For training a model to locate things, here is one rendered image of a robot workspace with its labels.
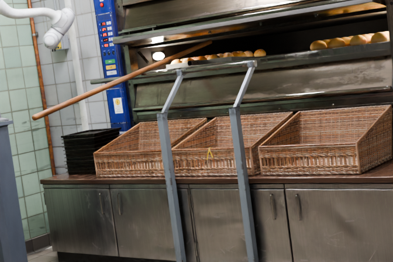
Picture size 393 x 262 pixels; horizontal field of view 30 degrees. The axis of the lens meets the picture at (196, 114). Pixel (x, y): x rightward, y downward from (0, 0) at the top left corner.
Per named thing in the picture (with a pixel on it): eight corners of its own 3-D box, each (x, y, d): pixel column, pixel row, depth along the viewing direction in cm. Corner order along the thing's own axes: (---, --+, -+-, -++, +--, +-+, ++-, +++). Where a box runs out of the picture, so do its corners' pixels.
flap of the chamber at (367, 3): (112, 44, 474) (133, 46, 490) (372, 2, 365) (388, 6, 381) (112, 40, 474) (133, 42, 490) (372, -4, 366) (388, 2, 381)
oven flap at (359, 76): (136, 112, 488) (139, 83, 492) (393, 91, 380) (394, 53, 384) (132, 110, 485) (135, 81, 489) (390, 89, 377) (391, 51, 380)
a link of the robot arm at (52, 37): (54, 52, 485) (65, 35, 485) (52, 51, 469) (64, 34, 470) (40, 43, 483) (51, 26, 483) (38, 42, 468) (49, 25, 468)
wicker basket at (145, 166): (145, 162, 488) (140, 121, 486) (214, 161, 455) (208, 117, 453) (94, 178, 449) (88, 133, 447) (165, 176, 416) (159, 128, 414)
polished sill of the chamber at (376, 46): (138, 78, 493) (137, 72, 492) (395, 48, 384) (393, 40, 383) (132, 79, 488) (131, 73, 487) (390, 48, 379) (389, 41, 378)
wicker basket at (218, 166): (220, 161, 451) (215, 116, 449) (300, 159, 417) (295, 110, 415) (171, 176, 413) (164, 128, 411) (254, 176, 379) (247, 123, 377)
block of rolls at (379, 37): (351, 45, 472) (351, 36, 471) (424, 35, 443) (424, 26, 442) (307, 51, 424) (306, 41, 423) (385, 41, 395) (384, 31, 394)
